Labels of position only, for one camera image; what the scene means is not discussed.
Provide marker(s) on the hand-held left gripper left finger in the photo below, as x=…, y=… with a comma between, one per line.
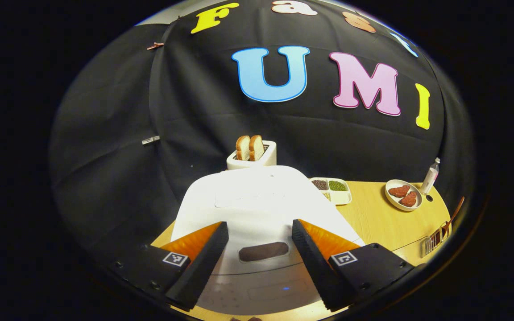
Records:
x=201, y=267

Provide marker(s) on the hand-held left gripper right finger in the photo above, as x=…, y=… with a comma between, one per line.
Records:
x=317, y=267

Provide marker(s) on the white rice cooker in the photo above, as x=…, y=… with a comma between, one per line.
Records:
x=257, y=205

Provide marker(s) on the brown wooden spoon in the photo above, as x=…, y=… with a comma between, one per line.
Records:
x=455, y=214

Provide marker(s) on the white divided bean dish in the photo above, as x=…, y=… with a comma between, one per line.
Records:
x=341, y=197

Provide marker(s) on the white round plate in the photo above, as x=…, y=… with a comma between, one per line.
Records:
x=393, y=200

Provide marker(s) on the white toaster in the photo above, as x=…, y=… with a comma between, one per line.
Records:
x=261, y=160

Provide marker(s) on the toast bread slice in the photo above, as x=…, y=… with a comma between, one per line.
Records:
x=257, y=148
x=242, y=148

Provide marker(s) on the white cloth clip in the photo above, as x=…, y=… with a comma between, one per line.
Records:
x=151, y=140

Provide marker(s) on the clear bottle pink label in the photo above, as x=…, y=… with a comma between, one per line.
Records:
x=430, y=178

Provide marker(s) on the black backdrop cloth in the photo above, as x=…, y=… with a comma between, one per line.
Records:
x=127, y=133

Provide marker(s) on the wooden cloth clip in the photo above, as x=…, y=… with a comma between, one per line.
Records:
x=155, y=45

